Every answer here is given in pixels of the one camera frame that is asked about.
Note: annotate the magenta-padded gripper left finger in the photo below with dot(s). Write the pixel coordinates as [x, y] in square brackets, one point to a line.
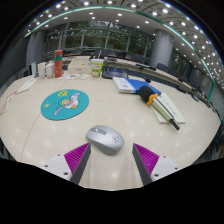
[56, 165]

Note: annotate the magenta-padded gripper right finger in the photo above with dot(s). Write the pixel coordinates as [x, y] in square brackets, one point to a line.
[165, 165]

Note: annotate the silver grey computer mouse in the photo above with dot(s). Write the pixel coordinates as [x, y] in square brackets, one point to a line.
[105, 139]

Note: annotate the round teal cartoon mouse pad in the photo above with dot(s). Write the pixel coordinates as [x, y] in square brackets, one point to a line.
[53, 110]

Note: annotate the white paper sheet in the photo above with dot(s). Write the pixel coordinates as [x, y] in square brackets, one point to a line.
[176, 111]

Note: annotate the white and green pamphlet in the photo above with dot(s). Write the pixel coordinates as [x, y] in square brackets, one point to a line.
[27, 85]

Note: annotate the colourful printed leaflet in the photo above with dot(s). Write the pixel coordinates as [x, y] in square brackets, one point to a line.
[73, 76]

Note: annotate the blue and white book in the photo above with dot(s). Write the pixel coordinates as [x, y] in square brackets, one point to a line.
[125, 85]

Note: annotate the white lidded cup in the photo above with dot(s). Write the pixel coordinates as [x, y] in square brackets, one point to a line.
[50, 71]

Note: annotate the dark office chairs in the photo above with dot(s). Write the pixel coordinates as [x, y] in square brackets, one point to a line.
[163, 67]

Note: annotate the red bottle with green band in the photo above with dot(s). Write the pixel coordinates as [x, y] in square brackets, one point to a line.
[58, 66]

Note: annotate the beige cardboard box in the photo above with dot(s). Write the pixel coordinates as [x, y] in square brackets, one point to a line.
[79, 66]

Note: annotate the dark conference microphone console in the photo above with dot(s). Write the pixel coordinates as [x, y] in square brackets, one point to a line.
[115, 72]

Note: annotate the round ceiling lights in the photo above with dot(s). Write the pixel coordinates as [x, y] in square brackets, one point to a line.
[165, 11]

